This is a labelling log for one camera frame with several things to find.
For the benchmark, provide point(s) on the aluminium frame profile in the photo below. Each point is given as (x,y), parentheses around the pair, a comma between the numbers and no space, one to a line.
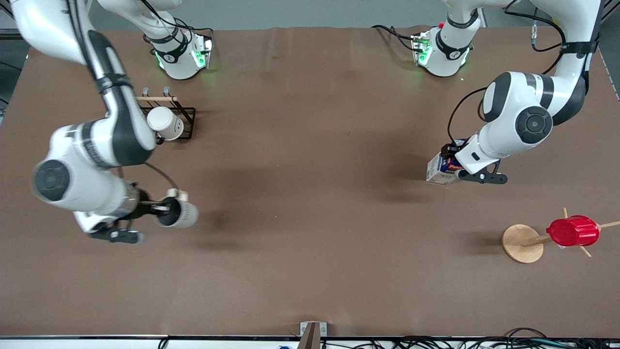
(7,33)

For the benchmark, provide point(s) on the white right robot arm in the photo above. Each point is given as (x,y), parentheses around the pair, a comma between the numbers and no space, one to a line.
(92,145)

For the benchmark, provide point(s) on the blue milk carton green cap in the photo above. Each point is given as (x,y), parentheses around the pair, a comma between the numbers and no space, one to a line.
(437,172)

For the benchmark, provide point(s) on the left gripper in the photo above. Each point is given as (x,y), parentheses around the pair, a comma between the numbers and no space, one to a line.
(449,150)

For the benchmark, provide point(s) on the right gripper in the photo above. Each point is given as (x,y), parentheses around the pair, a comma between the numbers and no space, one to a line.
(144,209)

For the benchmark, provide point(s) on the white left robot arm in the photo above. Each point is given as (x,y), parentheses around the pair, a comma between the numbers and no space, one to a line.
(523,106)

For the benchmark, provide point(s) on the grey ceramic mug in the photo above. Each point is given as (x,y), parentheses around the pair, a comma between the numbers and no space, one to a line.
(186,215)

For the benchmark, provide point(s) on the red plastic cup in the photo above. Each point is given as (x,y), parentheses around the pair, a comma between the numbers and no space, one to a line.
(574,231)

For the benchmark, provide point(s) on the wooden mug tree stand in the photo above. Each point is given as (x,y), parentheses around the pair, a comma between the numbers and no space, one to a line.
(520,245)

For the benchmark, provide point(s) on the small metal bracket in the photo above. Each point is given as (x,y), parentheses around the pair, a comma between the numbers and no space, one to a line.
(304,327)

